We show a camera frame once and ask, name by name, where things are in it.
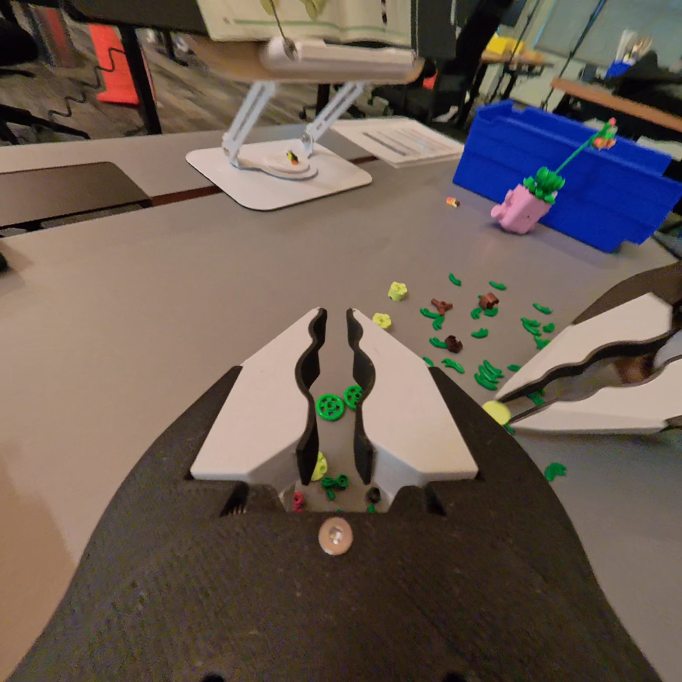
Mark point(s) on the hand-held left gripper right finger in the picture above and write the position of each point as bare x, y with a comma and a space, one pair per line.
415, 421

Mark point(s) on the brown block on green leaves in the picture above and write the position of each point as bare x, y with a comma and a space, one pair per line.
487, 301

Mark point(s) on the white book stand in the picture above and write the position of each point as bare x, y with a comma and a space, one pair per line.
255, 186

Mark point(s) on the blue plastic bin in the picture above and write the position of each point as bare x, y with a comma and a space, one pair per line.
586, 176

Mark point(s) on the scattered green leaf pieces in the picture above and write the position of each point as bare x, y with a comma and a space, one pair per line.
487, 373

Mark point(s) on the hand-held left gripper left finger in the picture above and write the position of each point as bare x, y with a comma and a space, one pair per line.
255, 415

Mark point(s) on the brown branch piece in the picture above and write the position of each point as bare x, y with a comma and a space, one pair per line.
441, 305

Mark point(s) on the pile of small mixed pieces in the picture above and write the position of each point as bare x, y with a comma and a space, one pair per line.
334, 482

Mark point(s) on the green round wheel piece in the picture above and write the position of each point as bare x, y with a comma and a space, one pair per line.
352, 396
329, 407

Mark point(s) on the yellow round tile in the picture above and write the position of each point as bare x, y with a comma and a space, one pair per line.
496, 413

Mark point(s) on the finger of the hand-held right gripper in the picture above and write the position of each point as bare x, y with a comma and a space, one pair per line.
602, 330
602, 410

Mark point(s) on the brown round piece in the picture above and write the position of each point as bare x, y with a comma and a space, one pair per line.
454, 343

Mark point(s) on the open instruction booklet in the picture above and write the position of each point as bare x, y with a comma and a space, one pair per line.
346, 21

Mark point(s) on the pink brick flowerpot model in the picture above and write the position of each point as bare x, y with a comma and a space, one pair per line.
519, 210

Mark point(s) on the white printed paper sheet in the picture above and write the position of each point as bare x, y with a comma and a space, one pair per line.
405, 141

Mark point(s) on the orange red panel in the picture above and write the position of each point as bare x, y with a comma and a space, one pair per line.
114, 64

